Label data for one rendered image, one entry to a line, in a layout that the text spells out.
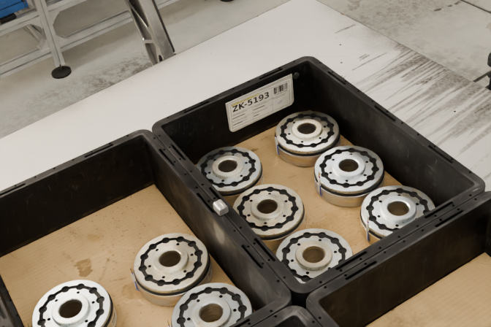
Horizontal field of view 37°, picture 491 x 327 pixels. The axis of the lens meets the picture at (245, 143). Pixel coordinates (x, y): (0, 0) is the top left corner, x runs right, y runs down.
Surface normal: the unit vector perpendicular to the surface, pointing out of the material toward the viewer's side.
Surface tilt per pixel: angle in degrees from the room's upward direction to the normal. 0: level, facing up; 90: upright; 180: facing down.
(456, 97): 0
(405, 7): 0
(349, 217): 0
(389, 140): 90
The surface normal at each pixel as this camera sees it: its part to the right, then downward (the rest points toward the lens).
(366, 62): -0.11, -0.76
